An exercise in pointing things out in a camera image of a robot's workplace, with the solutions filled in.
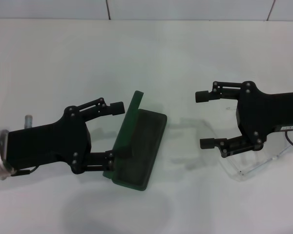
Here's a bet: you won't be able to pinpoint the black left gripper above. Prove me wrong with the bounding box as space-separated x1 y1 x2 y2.
4 97 134 175

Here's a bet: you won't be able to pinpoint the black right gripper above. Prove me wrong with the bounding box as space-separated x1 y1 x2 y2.
195 81 293 159

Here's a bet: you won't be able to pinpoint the green glasses case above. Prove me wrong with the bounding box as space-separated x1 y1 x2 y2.
102 90 168 193

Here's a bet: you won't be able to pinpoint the clear white glasses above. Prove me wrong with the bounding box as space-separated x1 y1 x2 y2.
197 104 293 182

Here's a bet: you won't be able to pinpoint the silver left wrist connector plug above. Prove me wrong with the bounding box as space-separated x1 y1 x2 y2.
24 114 34 129

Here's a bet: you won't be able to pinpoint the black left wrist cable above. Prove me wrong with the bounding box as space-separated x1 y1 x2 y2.
11 167 39 176

